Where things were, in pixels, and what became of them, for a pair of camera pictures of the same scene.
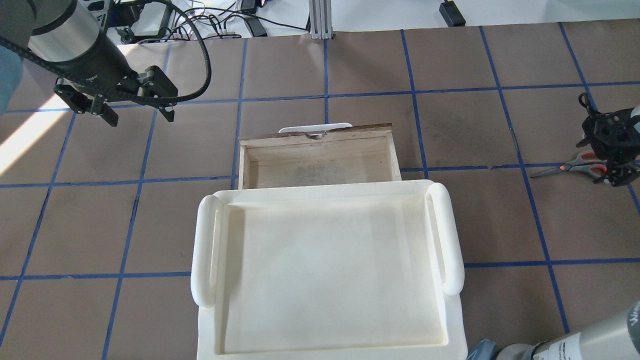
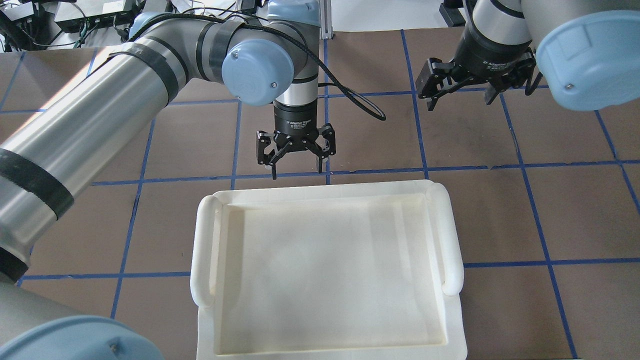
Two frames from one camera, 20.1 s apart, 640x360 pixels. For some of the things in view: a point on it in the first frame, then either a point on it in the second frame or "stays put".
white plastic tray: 341,270 stays put
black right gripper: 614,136 to 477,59
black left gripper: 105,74 to 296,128
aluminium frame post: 320,22 stays put
